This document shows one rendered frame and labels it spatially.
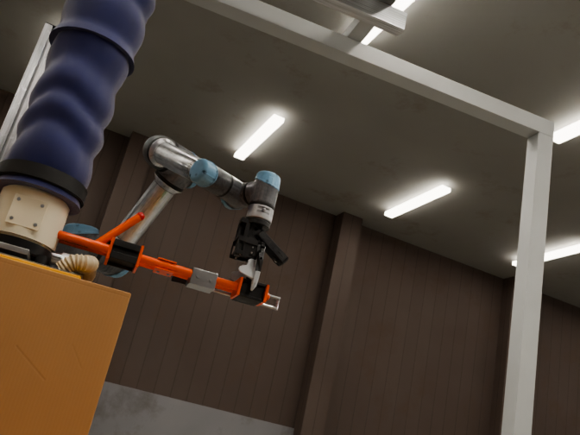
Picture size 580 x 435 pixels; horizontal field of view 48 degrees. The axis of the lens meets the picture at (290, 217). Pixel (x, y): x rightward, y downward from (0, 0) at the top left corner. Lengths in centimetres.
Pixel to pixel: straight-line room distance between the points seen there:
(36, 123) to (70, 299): 49
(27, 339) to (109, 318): 17
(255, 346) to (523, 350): 459
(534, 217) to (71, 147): 335
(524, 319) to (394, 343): 502
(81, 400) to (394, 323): 787
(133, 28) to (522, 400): 313
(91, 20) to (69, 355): 89
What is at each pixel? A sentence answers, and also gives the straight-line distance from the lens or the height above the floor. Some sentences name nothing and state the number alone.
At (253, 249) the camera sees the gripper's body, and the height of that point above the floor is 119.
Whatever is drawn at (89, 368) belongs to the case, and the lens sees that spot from 150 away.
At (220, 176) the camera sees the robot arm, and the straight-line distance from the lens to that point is 186.
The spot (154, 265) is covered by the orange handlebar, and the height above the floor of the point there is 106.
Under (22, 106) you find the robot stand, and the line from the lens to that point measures 262.
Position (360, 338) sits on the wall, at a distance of 887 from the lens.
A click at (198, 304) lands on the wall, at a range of 802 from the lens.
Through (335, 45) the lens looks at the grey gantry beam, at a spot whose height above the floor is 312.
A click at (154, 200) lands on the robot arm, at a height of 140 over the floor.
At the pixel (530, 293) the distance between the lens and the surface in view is 432.
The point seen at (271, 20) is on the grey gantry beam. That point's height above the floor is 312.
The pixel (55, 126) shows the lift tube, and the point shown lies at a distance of 175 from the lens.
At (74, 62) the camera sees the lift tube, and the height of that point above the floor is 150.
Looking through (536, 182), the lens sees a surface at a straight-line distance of 460.
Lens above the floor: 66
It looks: 21 degrees up
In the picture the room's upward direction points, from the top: 13 degrees clockwise
